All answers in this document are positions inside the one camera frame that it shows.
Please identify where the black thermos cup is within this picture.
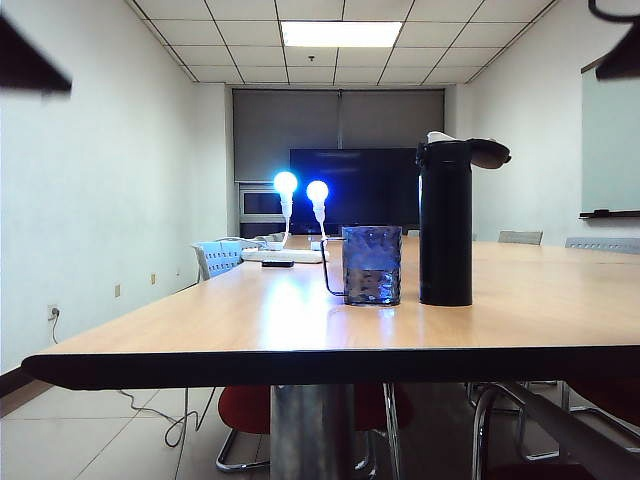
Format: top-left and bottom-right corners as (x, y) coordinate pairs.
(415, 130), (513, 307)

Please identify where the grey roller blind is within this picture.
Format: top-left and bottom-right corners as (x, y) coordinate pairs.
(232, 88), (343, 184)
(341, 88), (446, 150)

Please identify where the wide grey chair backrest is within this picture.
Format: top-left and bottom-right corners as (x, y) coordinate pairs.
(565, 236), (640, 255)

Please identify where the metal table leg column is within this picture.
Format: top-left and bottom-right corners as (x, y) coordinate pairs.
(270, 384), (357, 480)

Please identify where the wall outlet with plug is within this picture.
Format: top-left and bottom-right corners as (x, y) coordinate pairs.
(48, 303), (63, 346)

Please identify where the glass whiteboard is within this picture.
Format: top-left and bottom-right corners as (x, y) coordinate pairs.
(580, 59), (640, 220)

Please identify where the white perforated plastic chair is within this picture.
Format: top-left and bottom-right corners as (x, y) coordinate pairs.
(192, 238), (261, 284)

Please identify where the chrome tubular chair frame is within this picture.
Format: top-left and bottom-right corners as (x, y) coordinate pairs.
(469, 382), (640, 480)

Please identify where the ceiling light panel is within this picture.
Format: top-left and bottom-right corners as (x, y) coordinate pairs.
(280, 20), (404, 49)

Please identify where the white power strip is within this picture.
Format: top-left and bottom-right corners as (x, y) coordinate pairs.
(241, 247), (325, 264)

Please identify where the large black TV screen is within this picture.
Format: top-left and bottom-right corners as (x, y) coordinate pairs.
(290, 147), (422, 227)

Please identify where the white gooseneck bulb lamp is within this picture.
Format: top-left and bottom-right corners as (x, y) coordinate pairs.
(273, 171), (300, 252)
(306, 180), (331, 241)

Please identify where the red chair with chrome frame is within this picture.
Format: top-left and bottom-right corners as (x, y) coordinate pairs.
(353, 383), (416, 476)
(215, 385), (274, 473)

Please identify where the clear textured glass mug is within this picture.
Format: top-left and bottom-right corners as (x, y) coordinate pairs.
(322, 224), (404, 307)

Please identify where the small grey chair backrest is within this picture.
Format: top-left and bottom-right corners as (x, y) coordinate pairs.
(498, 230), (545, 246)

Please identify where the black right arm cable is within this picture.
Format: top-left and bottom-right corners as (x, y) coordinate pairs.
(587, 0), (640, 22)

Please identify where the grey wall cabinet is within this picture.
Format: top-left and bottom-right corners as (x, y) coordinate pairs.
(238, 182), (421, 239)

